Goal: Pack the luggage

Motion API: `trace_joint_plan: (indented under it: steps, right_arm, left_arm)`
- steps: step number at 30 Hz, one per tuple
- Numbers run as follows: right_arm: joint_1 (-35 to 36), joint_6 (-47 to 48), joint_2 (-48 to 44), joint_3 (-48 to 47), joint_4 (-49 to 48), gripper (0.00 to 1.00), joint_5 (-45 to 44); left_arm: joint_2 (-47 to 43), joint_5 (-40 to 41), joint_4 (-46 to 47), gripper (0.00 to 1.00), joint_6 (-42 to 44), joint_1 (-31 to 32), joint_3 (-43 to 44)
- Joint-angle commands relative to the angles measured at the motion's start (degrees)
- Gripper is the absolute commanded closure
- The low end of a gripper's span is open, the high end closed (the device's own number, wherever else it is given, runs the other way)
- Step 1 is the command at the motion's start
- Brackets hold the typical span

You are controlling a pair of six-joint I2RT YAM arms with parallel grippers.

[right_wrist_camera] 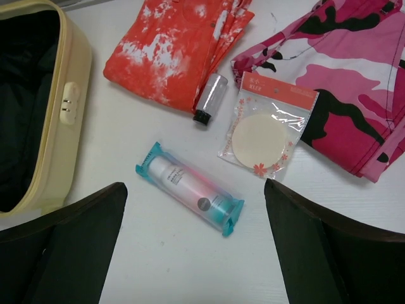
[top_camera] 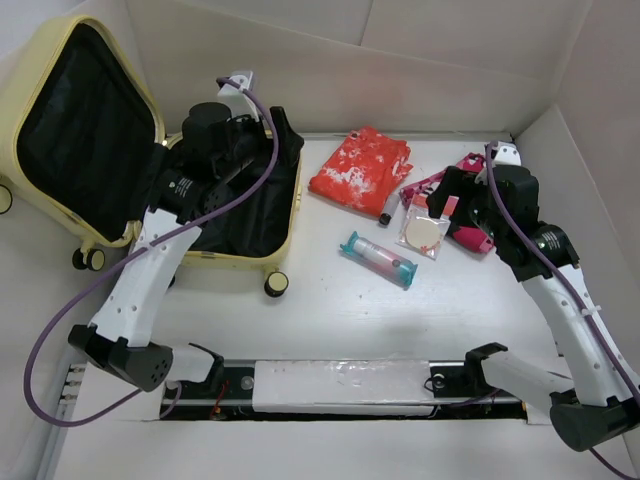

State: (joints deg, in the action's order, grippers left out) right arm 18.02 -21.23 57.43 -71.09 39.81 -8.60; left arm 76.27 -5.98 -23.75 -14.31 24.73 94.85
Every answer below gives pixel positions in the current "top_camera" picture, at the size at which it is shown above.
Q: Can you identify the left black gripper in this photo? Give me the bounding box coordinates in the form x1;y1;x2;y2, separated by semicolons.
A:
216;106;303;182

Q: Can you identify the pink camouflage cloth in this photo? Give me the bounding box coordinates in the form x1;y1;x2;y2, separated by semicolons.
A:
399;153;494;254

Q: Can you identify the clear bag with cotton pads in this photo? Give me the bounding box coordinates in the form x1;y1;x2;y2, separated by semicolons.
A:
397;194;459;260

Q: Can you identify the orange white tie-dye cloth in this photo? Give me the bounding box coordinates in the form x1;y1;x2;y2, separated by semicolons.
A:
309;126;413;217

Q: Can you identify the lotion bottle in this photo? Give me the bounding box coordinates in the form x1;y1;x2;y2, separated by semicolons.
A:
340;231;418;289

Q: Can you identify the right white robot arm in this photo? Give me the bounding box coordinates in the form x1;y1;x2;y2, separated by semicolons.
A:
427;165;639;452

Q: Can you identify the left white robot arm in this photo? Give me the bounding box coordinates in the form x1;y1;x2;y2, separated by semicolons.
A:
68;102;304;397

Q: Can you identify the small black-capped vial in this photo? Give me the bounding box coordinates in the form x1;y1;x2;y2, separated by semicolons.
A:
378;193;401;227

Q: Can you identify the yellow hard-shell suitcase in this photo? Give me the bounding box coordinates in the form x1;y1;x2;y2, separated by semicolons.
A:
1;16;291;297

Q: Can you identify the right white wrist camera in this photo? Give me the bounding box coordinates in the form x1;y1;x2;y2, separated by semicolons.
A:
475;141;522;185

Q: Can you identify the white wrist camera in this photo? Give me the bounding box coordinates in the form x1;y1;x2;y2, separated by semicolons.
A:
216;70;263;121
475;141;522;185

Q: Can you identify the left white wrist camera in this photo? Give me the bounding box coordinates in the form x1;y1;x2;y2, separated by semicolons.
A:
216;70;263;121

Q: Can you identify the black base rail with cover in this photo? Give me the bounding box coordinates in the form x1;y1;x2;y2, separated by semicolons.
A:
161;359;529;421

